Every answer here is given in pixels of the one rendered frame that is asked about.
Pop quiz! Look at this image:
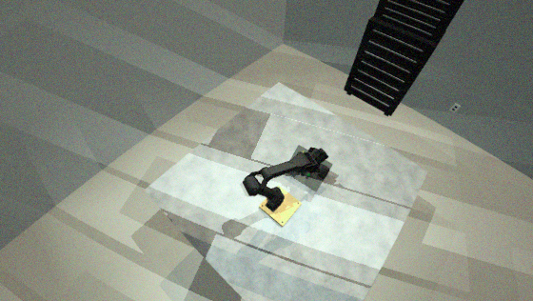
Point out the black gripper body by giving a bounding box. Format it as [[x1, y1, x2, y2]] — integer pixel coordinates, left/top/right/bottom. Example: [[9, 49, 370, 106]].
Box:
[[310, 165, 330, 179]]

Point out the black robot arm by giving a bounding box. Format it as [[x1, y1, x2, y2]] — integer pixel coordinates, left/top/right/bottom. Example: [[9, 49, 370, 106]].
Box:
[[243, 147, 328, 212]]

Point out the dark grey switch panel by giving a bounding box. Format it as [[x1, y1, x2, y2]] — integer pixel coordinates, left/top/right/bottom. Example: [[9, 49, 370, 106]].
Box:
[[288, 145, 333, 191]]

